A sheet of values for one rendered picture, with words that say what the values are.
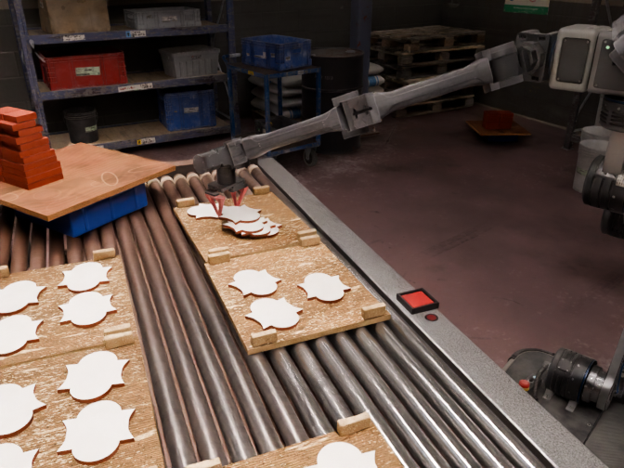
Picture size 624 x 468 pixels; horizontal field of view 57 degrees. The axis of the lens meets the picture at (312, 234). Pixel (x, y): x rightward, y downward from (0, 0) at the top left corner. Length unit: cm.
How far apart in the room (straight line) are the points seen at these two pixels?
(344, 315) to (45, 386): 65
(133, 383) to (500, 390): 73
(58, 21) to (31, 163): 357
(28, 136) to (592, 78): 159
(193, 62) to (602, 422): 460
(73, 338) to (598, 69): 140
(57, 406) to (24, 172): 93
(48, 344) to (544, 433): 102
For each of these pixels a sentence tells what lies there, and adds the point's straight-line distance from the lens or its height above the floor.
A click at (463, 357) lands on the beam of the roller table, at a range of 130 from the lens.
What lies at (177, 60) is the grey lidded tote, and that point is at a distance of 566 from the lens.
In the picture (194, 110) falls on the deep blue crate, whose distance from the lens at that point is 581.
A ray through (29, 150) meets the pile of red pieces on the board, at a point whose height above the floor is 116.
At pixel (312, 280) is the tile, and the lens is 146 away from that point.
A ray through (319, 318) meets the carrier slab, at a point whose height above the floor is 94.
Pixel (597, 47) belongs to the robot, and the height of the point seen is 149.
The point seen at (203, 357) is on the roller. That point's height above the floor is 92.
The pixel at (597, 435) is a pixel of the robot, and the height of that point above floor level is 24.
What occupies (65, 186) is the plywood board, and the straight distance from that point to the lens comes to 196.
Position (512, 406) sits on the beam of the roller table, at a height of 91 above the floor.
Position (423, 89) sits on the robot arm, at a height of 140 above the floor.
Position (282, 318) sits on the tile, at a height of 95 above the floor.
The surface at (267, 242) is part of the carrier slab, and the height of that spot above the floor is 94.
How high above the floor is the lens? 170
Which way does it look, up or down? 26 degrees down
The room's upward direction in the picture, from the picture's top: straight up
